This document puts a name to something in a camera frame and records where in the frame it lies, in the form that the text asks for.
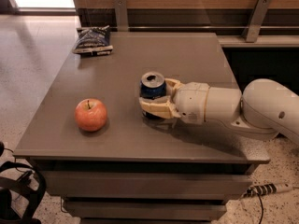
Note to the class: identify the left grey metal bracket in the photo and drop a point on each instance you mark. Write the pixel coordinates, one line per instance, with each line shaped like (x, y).
(120, 7)

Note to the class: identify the dark blue chip bag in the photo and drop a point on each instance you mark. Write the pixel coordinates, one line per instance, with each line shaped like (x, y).
(93, 41)

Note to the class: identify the red yellow apple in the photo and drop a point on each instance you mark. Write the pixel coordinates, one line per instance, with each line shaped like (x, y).
(91, 115)

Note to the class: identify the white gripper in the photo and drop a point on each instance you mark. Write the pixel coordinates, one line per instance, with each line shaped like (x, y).
(191, 102)

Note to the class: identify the grey drawer cabinet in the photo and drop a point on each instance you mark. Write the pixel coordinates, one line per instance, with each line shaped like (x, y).
(136, 169)

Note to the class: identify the white power strip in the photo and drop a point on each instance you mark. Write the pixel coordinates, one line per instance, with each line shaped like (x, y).
(267, 189)

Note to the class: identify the right grey metal bracket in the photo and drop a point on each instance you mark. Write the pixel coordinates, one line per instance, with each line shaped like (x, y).
(252, 30)

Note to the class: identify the blue pepsi can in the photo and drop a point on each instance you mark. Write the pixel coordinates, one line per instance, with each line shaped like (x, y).
(152, 85)

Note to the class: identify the grey metal bracket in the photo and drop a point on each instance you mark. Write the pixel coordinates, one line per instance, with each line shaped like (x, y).
(252, 30)
(120, 7)

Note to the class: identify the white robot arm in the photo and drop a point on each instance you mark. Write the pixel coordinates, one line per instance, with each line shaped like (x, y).
(262, 110)

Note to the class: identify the grey metal shelf rail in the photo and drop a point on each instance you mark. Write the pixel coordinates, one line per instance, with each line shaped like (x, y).
(263, 41)

